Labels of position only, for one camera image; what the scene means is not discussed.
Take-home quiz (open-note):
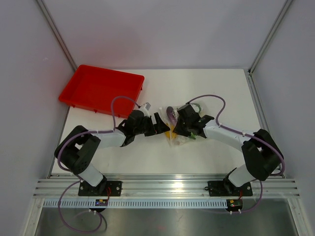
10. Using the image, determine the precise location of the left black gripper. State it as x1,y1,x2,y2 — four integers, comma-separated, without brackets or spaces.
133,113,169,137

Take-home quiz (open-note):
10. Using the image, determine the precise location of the yellow fake lemon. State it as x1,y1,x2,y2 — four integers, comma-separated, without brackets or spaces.
164,131,177,140

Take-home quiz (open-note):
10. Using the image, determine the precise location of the clear zip top bag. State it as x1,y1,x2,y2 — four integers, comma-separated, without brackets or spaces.
159,102,215,147

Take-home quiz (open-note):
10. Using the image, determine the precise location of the purple fake eggplant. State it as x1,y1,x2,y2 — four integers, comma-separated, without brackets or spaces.
166,106,177,126

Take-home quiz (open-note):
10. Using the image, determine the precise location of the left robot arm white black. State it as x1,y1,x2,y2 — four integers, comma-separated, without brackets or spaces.
54,110,170,196

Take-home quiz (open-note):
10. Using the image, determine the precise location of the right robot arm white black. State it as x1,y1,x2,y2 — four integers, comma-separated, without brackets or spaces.
173,104,284,196

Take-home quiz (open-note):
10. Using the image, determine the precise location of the dark green fake pepper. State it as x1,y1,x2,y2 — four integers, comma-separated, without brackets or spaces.
191,103,202,114

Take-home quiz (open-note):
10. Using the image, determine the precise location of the red plastic tray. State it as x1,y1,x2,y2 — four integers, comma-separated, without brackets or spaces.
59,65,145,115

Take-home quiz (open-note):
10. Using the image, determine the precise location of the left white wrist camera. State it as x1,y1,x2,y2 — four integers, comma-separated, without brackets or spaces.
139,102,151,117

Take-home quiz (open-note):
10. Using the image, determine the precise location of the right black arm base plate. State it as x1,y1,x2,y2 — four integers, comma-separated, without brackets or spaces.
204,180,253,197

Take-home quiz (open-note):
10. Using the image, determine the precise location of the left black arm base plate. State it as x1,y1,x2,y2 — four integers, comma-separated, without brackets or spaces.
78,180,123,197

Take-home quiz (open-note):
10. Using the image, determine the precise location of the aluminium mounting rail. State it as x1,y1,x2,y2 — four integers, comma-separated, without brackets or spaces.
33,174,300,199

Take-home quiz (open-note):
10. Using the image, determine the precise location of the white slotted cable duct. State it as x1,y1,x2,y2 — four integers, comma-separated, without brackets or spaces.
43,198,227,209

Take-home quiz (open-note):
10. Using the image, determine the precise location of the right aluminium corner post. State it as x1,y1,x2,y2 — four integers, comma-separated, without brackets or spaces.
248,0,294,76

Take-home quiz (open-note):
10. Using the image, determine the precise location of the aluminium corner post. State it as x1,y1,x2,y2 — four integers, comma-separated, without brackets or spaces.
248,0,294,76
35,0,78,72

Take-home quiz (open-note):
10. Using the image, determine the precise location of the left aluminium corner post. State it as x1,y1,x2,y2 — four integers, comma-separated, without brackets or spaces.
35,0,78,72

